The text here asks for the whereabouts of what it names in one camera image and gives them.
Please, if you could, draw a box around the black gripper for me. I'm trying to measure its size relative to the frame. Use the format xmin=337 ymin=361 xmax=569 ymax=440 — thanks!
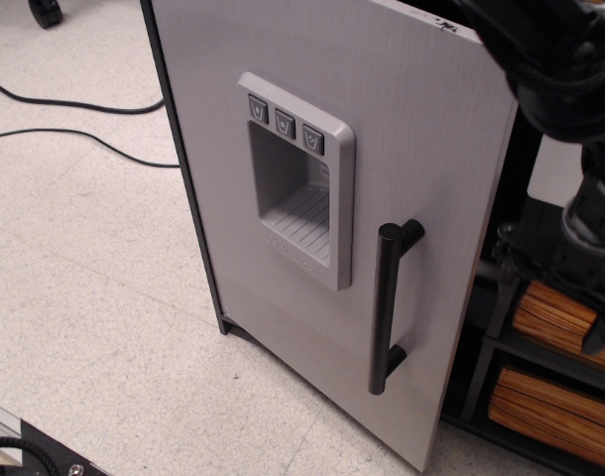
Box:
xmin=497 ymin=198 xmax=605 ymax=355

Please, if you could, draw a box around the black fridge door handle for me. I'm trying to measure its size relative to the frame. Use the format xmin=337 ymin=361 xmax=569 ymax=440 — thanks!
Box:
xmin=368 ymin=219 xmax=425 ymax=396

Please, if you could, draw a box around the grey toy fridge door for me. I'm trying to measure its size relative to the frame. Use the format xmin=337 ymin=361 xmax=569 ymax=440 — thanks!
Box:
xmin=142 ymin=1 xmax=517 ymax=470

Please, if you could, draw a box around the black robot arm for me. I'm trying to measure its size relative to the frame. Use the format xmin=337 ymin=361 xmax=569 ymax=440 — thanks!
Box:
xmin=432 ymin=1 xmax=605 ymax=355

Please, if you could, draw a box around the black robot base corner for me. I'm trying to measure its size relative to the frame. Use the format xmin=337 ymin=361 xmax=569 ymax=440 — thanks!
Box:
xmin=0 ymin=407 xmax=110 ymax=475

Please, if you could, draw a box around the upper wooden drawer bin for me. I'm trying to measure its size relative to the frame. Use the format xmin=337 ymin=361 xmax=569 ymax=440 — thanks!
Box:
xmin=512 ymin=281 xmax=605 ymax=370

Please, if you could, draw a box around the wooden drawer bin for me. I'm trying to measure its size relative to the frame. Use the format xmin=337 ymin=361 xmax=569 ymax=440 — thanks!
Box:
xmin=512 ymin=281 xmax=605 ymax=370
xmin=488 ymin=367 xmax=605 ymax=468

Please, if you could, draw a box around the lower wooden drawer bin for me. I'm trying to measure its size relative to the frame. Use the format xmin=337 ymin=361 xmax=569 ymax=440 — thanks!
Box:
xmin=488 ymin=367 xmax=605 ymax=468

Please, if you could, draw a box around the grey water dispenser panel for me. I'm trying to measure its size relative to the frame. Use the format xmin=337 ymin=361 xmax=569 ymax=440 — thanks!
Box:
xmin=237 ymin=71 xmax=356 ymax=292

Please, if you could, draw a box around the black caster wheel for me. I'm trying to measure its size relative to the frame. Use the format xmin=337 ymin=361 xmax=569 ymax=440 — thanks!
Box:
xmin=28 ymin=0 xmax=63 ymax=29

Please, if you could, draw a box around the black cabinet frame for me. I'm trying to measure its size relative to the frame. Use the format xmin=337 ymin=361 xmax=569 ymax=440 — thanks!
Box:
xmin=139 ymin=0 xmax=605 ymax=476

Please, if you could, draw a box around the black floor cable lower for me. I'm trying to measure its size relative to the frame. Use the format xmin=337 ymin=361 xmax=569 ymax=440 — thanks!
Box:
xmin=0 ymin=128 xmax=181 ymax=169

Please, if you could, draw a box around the black floor cable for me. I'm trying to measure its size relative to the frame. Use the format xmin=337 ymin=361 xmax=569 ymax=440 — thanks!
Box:
xmin=0 ymin=77 xmax=166 ymax=116
xmin=0 ymin=128 xmax=181 ymax=169

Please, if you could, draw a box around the black braided cable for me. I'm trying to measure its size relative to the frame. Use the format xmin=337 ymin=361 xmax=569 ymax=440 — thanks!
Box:
xmin=0 ymin=434 xmax=65 ymax=476

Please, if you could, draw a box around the black floor cable upper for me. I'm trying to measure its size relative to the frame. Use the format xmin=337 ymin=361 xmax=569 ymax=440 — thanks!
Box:
xmin=0 ymin=77 xmax=166 ymax=116

